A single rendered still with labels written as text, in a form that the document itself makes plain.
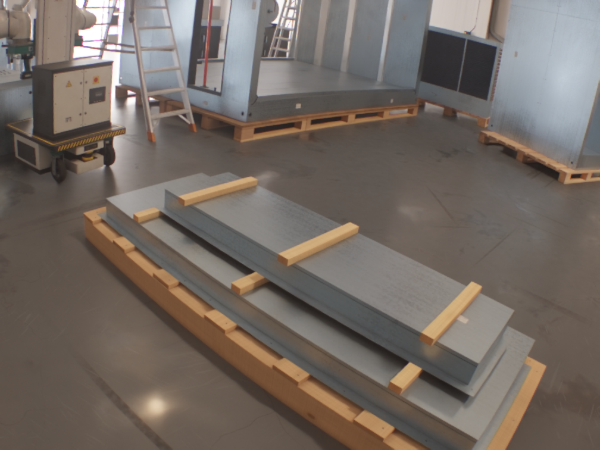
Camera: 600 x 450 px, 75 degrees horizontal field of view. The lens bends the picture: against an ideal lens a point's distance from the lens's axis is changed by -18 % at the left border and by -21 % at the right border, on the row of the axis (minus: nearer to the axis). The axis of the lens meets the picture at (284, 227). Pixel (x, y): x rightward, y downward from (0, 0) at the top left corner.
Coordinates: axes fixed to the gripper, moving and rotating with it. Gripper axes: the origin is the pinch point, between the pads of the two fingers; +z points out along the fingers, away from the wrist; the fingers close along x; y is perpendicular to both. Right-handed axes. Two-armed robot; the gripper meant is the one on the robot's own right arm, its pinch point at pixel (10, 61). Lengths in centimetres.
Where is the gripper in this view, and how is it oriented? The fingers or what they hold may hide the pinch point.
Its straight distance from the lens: 471.8
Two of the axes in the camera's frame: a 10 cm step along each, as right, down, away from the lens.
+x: -1.7, -4.6, 8.7
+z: -1.2, 8.9, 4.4
